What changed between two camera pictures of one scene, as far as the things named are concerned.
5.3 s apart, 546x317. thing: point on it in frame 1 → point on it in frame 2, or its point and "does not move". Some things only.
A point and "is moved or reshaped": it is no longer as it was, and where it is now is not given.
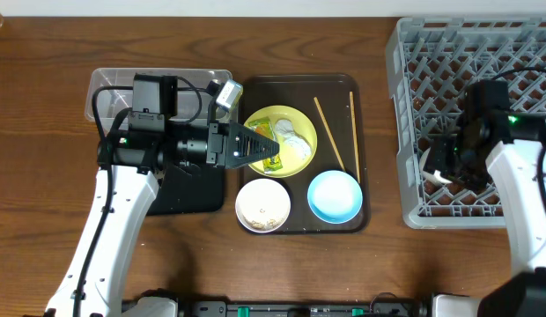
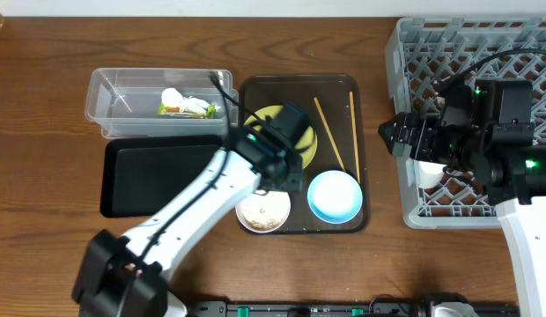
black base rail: (387, 307) does not move
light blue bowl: (335, 196) does not move
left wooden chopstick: (328, 133) does not move
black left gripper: (213, 143) → (281, 170)
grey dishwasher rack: (429, 62) does not move
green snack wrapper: (263, 126) is moved or reshaped
